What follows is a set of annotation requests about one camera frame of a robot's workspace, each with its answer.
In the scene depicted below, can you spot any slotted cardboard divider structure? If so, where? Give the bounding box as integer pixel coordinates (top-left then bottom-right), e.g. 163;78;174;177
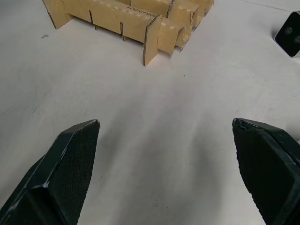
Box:
42;0;215;66

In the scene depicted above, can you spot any black and white device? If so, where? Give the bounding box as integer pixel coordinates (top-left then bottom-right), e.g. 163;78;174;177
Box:
273;10;300;58

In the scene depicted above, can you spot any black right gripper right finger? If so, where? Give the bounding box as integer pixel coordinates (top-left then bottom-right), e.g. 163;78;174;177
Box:
232;118;300;225

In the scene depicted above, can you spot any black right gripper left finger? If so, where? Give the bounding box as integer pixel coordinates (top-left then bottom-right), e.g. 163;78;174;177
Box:
0;119;101;225

